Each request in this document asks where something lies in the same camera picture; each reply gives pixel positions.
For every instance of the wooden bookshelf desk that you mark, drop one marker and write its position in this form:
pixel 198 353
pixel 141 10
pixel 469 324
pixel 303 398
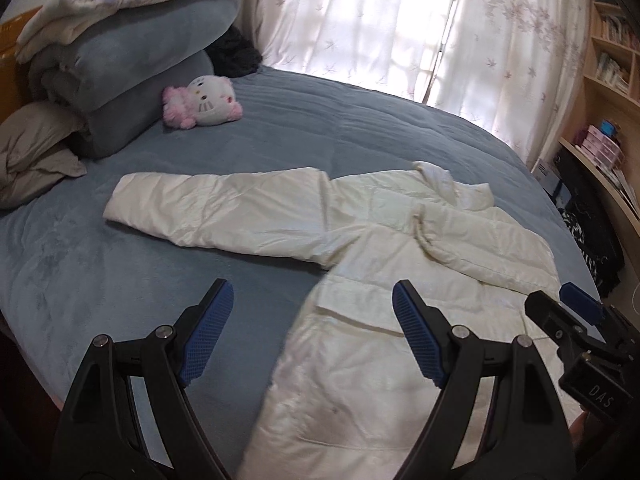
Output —
pixel 597 105

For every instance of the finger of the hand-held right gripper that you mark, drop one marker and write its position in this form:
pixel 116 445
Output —
pixel 552 317
pixel 582 302

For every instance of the beige pillow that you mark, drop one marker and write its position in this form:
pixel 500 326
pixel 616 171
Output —
pixel 35 155

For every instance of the black fuzzy cloth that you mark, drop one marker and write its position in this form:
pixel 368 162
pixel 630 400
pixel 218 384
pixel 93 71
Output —
pixel 235 55

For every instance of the blue bed cover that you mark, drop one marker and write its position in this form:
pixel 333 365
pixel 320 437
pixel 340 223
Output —
pixel 75 270

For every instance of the black bag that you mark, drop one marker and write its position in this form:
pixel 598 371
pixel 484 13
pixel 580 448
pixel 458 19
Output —
pixel 595 210

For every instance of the yellow headboard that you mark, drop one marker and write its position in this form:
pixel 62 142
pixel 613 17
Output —
pixel 12 65

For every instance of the pink white cat plush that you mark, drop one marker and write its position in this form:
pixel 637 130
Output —
pixel 207 97

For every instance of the white puffy jacket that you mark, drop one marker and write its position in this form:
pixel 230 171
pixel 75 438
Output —
pixel 380 260

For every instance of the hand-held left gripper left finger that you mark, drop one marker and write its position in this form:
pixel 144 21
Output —
pixel 212 320

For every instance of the zebra striped cloth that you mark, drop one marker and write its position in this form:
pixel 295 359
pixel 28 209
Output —
pixel 575 232

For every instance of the printed cardboard box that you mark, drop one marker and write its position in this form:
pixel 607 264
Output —
pixel 547 175

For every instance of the small blue box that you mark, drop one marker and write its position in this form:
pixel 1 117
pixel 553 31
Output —
pixel 608 128

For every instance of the pink drawer organizer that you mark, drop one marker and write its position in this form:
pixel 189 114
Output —
pixel 602 150

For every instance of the row of books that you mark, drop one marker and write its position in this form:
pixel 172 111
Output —
pixel 612 67

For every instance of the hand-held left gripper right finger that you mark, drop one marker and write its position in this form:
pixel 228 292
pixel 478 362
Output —
pixel 412 330

